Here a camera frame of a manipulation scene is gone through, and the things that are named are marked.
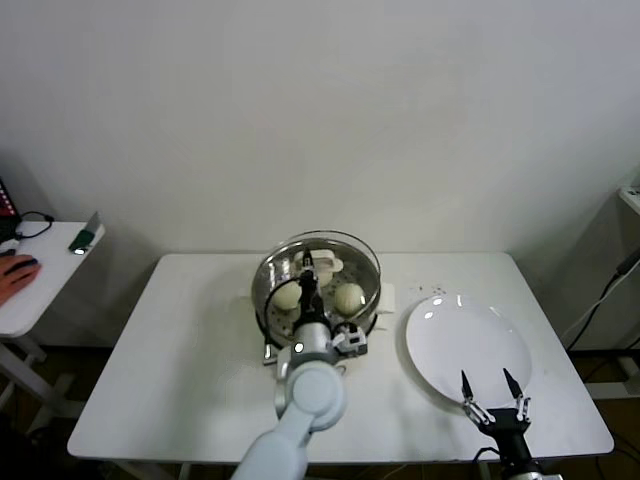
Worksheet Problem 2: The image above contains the bare person hand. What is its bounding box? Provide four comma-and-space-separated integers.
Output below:
0, 254, 42, 306

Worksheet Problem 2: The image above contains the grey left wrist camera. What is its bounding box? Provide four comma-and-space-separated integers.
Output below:
332, 323, 370, 357

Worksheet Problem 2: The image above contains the thin black looped cable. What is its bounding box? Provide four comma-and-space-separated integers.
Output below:
14, 209, 56, 241

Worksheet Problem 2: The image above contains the round glass pot lid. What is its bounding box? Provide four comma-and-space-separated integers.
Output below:
257, 229, 385, 322

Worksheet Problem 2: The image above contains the black power cable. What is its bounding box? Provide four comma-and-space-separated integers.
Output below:
564, 247, 640, 351

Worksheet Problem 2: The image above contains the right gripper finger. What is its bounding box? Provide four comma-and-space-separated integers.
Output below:
459, 369, 490, 424
502, 368, 532, 422

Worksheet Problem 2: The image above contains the round white plate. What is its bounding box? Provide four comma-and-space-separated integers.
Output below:
405, 294, 534, 411

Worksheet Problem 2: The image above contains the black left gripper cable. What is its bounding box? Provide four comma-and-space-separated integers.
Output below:
263, 281, 302, 352

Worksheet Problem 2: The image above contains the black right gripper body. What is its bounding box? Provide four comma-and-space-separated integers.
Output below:
477, 407, 533, 462

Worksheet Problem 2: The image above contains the perforated steel steamer basket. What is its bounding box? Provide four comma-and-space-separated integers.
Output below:
251, 239, 384, 346

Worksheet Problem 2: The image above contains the green handled scraper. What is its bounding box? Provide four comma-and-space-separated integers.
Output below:
68, 209, 107, 255

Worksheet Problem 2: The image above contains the laptop screen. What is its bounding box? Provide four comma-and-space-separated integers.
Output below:
0, 174, 21, 241

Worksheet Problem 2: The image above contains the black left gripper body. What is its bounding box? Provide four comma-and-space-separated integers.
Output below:
297, 286, 325, 327

